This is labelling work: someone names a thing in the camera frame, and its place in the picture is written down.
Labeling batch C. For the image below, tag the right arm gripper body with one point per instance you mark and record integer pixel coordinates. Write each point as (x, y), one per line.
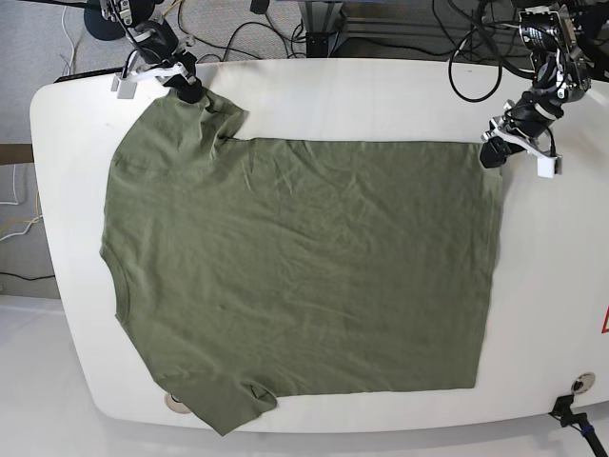
(159, 46)

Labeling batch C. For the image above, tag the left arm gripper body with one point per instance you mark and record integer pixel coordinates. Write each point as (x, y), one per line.
(528, 119)

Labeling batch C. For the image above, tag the olive green T-shirt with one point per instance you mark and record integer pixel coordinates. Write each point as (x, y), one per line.
(250, 270)

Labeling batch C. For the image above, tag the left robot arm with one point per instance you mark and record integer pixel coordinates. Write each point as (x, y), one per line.
(559, 77)

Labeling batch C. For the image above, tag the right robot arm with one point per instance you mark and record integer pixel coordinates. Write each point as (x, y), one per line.
(129, 14)

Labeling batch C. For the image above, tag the round black stand base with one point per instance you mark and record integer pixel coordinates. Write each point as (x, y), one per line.
(98, 27)

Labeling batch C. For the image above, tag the red warning triangle sticker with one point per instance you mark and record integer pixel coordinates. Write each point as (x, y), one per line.
(605, 324)

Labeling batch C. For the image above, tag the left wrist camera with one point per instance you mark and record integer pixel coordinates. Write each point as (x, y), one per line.
(549, 167)

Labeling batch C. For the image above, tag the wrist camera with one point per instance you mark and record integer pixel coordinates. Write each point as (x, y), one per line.
(123, 88)
(549, 167)

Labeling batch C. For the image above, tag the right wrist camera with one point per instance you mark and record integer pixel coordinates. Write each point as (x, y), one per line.
(123, 88)

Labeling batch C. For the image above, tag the aluminium frame with black foot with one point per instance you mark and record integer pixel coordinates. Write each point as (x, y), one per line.
(325, 27)

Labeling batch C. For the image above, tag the right table cable grommet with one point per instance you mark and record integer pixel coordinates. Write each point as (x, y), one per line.
(583, 383)

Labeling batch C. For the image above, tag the table cable grommet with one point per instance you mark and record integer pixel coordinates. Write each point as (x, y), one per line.
(583, 383)
(175, 405)

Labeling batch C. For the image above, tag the black clamp with cable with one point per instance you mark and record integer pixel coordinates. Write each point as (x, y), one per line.
(563, 413)

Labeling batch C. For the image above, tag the left table cable grommet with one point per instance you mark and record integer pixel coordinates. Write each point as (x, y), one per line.
(175, 405)

